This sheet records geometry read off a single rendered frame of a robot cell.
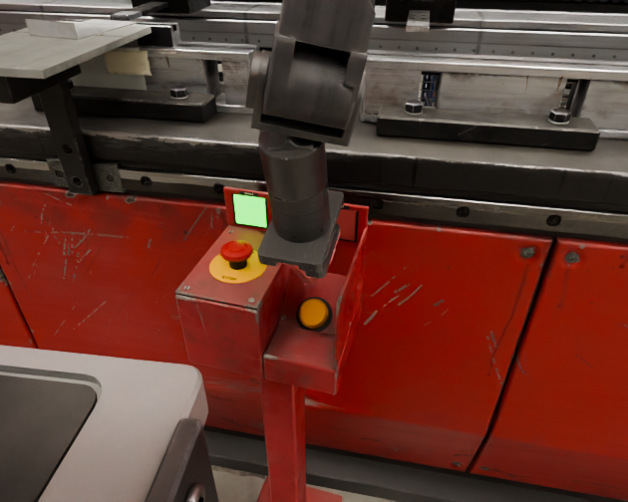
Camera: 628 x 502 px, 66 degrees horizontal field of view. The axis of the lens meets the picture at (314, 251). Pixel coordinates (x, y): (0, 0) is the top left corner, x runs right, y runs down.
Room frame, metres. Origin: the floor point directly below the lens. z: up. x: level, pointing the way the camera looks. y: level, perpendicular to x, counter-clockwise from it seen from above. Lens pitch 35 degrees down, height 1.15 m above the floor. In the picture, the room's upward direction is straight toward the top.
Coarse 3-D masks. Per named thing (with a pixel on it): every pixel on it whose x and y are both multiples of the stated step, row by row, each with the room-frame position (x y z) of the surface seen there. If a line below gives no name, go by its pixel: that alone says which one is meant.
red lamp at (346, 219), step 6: (342, 210) 0.54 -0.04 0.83; (348, 210) 0.54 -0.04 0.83; (342, 216) 0.54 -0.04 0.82; (348, 216) 0.54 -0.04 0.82; (354, 216) 0.54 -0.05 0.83; (336, 222) 0.54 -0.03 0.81; (342, 222) 0.54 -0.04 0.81; (348, 222) 0.54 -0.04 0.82; (354, 222) 0.54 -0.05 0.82; (342, 228) 0.54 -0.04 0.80; (348, 228) 0.54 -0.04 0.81; (354, 228) 0.54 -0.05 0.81; (342, 234) 0.54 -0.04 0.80; (348, 234) 0.54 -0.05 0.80; (354, 234) 0.54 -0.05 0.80; (354, 240) 0.54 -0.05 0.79
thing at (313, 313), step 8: (304, 304) 0.47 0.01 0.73; (312, 304) 0.47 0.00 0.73; (320, 304) 0.47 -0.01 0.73; (304, 312) 0.47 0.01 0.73; (312, 312) 0.46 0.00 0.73; (320, 312) 0.46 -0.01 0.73; (328, 312) 0.47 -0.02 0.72; (304, 320) 0.46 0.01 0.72; (312, 320) 0.46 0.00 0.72; (320, 320) 0.45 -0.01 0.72; (312, 328) 0.45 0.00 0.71
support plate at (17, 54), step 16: (16, 32) 0.77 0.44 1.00; (112, 32) 0.77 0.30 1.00; (128, 32) 0.77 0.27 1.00; (144, 32) 0.80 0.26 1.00; (0, 48) 0.67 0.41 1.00; (16, 48) 0.67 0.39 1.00; (32, 48) 0.67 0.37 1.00; (48, 48) 0.67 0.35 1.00; (64, 48) 0.67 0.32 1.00; (80, 48) 0.67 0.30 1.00; (96, 48) 0.67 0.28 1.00; (112, 48) 0.71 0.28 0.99; (0, 64) 0.59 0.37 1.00; (16, 64) 0.59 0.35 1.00; (32, 64) 0.59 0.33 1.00; (48, 64) 0.59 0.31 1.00; (64, 64) 0.60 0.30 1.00
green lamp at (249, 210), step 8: (240, 200) 0.58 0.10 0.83; (248, 200) 0.58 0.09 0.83; (256, 200) 0.57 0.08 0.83; (264, 200) 0.57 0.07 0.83; (240, 208) 0.58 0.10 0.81; (248, 208) 0.58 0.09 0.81; (256, 208) 0.57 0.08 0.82; (264, 208) 0.57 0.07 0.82; (240, 216) 0.58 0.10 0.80; (248, 216) 0.58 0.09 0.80; (256, 216) 0.57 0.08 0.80; (264, 216) 0.57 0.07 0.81; (248, 224) 0.58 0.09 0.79; (256, 224) 0.57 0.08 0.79; (264, 224) 0.57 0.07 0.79
